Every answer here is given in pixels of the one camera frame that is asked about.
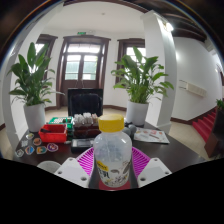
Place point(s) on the brown round sticker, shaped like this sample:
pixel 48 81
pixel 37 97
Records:
pixel 37 141

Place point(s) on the green plastic box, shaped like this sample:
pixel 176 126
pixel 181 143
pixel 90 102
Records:
pixel 60 120

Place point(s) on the blue sticker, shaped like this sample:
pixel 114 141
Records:
pixel 29 150

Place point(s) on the brown tray of white packets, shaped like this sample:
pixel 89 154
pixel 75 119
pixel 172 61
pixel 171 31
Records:
pixel 85 128

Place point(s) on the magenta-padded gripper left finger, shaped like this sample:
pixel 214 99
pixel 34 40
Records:
pixel 71 170

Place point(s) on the white sticker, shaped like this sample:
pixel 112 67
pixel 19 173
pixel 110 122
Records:
pixel 19 153
pixel 25 143

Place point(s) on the orange sticker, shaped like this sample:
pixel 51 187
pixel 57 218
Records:
pixel 41 150

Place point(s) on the printed paper brochure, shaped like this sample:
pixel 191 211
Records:
pixel 151 135

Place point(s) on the flat round red coaster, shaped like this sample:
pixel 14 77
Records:
pixel 127 187

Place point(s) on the yellow-capped clear drink bottle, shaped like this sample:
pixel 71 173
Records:
pixel 111 150

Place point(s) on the dark wooden framed window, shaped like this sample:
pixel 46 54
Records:
pixel 46 43
pixel 131 50

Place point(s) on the dark wooden glazed door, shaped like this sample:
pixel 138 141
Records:
pixel 83 63

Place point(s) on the red plastic box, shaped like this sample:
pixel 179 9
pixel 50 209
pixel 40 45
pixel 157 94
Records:
pixel 53 135

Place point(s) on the pale round sticker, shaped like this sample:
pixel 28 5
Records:
pixel 30 136

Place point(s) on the flat black device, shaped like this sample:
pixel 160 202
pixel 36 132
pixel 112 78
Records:
pixel 81 143

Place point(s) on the potted leafy plant white pot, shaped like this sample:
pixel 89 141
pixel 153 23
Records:
pixel 33 116
pixel 136 113

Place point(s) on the white wall radiator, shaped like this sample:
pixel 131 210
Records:
pixel 195 89

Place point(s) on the grey rounded object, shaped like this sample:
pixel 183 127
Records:
pixel 131 130

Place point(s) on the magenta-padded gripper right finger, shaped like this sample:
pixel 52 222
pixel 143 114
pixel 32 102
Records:
pixel 153 170

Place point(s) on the green exit sign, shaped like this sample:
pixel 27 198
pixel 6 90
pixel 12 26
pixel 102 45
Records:
pixel 81 32

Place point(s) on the white speckled mug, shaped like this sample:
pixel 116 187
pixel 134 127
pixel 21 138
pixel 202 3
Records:
pixel 48 165

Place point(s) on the purple-edged sticker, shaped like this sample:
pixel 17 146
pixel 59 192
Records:
pixel 52 147

